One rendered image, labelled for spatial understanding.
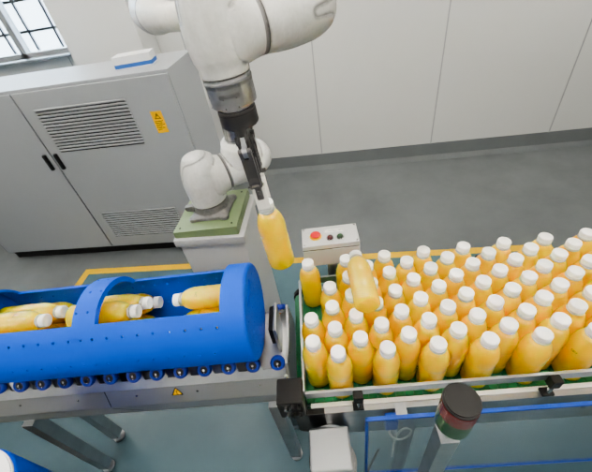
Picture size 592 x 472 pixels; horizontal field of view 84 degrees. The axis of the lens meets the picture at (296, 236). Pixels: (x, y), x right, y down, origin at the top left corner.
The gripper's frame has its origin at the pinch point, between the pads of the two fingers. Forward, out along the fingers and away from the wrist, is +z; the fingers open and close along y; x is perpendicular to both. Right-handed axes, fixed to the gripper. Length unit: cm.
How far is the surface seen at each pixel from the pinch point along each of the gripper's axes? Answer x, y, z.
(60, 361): -63, 15, 31
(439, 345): 35, 24, 38
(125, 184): -124, -162, 69
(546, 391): 63, 31, 58
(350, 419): 11, 28, 63
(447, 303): 42, 12, 38
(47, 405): -86, 12, 56
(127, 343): -43, 14, 28
